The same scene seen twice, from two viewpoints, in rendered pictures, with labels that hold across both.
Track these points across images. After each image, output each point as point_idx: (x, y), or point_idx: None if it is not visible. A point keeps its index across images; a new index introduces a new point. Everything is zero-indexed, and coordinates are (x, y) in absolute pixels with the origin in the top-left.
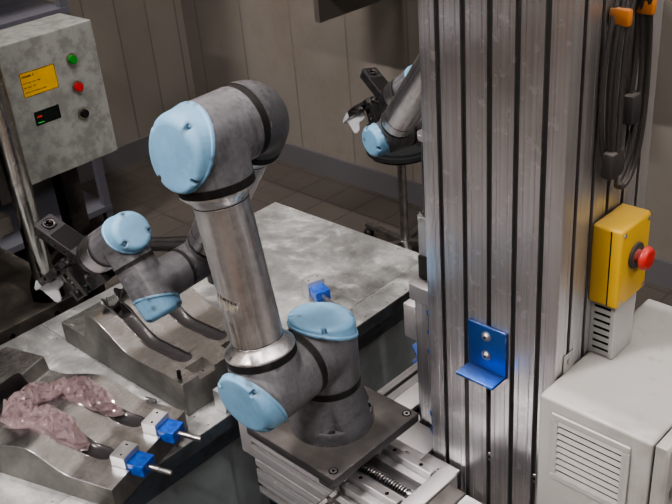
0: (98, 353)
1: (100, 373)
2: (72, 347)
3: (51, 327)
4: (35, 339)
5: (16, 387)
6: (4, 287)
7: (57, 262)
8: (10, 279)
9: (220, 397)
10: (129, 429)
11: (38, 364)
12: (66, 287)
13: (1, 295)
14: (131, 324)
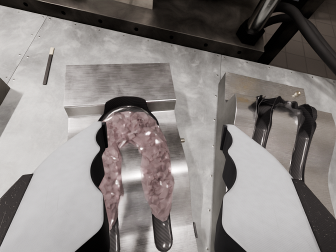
0: (219, 120)
1: (207, 134)
2: (216, 92)
3: (223, 63)
4: (207, 63)
5: (139, 104)
6: (234, 9)
7: (272, 20)
8: (241, 7)
9: None
10: (150, 244)
11: (167, 103)
12: (260, 41)
13: (227, 13)
14: (256, 138)
